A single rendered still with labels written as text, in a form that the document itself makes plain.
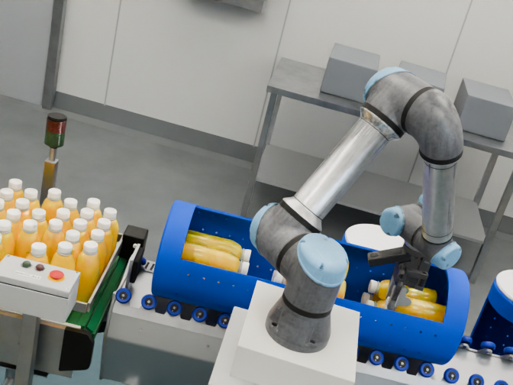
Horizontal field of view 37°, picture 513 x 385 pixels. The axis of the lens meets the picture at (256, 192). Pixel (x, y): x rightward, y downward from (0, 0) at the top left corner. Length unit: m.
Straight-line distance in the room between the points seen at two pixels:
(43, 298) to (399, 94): 1.01
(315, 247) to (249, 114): 3.96
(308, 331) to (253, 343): 0.12
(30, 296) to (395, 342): 1.00
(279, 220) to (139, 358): 0.80
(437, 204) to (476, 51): 3.64
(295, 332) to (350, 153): 0.41
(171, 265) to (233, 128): 3.57
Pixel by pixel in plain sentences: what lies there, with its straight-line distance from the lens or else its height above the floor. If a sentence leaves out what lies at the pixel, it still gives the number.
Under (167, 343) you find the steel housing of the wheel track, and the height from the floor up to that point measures 0.86.
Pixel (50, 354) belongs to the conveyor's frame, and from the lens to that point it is 2.27.
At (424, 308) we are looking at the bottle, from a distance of 2.25.
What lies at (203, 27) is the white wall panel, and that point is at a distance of 5.47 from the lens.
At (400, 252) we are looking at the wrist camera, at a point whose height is 1.29.
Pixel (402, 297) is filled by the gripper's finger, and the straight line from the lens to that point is 2.21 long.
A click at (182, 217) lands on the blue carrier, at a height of 1.23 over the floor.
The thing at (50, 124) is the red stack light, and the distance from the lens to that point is 2.56.
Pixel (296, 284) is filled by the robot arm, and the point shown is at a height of 1.38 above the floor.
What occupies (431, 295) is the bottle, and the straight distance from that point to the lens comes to 2.35.
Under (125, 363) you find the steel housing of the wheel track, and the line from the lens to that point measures 2.39.
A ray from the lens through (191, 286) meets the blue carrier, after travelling 2.15.
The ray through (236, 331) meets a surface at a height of 1.15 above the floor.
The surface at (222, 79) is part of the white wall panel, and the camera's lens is 5.54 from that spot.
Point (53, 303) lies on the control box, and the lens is 2.03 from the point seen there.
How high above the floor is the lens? 2.24
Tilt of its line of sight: 25 degrees down
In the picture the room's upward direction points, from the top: 15 degrees clockwise
